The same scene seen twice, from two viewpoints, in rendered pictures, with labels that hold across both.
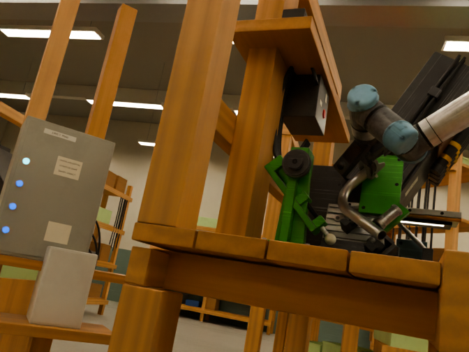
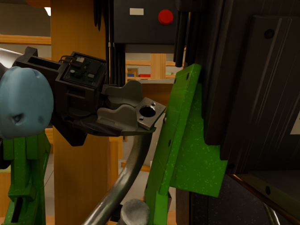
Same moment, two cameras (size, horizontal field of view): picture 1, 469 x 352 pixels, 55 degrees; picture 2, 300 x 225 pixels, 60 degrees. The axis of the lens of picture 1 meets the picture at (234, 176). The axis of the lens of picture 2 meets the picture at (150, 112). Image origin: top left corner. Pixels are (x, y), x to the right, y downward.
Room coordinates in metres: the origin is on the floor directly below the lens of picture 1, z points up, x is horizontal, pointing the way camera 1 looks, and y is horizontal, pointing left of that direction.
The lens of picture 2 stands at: (1.13, -0.77, 1.23)
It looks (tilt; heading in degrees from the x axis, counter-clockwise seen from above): 3 degrees down; 62
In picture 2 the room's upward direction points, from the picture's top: straight up
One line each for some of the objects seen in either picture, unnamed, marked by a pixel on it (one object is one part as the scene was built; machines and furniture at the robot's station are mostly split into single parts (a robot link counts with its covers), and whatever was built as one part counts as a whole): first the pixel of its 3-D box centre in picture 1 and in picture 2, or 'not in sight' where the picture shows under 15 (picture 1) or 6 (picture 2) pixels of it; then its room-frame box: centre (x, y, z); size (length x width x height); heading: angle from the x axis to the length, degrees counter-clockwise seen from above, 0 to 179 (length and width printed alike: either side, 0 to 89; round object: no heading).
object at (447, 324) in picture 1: (450, 313); not in sight; (1.34, -0.69, 0.82); 1.50 x 0.14 x 0.15; 157
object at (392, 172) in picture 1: (382, 186); (189, 138); (1.36, -0.46, 1.17); 0.13 x 0.12 x 0.20; 157
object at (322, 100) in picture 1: (306, 105); (149, 18); (1.43, -0.20, 1.42); 0.17 x 0.12 x 0.15; 157
